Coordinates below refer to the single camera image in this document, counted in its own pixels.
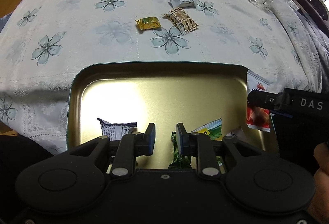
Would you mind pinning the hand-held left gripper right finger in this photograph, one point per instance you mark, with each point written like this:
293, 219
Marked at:
180, 139

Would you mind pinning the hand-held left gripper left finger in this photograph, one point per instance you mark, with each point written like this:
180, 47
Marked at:
152, 139

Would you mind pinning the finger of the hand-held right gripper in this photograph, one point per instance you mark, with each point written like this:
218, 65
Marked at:
264, 100

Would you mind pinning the small dark green snack packet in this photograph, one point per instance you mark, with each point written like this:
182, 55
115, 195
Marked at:
181, 161

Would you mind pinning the red white snack packet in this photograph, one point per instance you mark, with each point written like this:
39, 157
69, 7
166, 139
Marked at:
257, 121

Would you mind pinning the light green snack packet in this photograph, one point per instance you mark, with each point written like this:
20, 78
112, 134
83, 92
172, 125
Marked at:
209, 130

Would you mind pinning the grey white snack packet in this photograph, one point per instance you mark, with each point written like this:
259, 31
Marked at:
115, 130

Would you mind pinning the gold tin tray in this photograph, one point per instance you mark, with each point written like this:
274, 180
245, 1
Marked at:
154, 100

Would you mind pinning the person's right hand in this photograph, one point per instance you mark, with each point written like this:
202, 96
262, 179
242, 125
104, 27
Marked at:
322, 188

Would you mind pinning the brown patterned snack packet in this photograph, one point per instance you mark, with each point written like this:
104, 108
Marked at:
181, 20

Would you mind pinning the gold foil snack packet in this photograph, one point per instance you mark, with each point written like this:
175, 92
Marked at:
148, 23

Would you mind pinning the white floral tablecloth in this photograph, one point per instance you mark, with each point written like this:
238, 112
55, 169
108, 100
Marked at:
77, 21

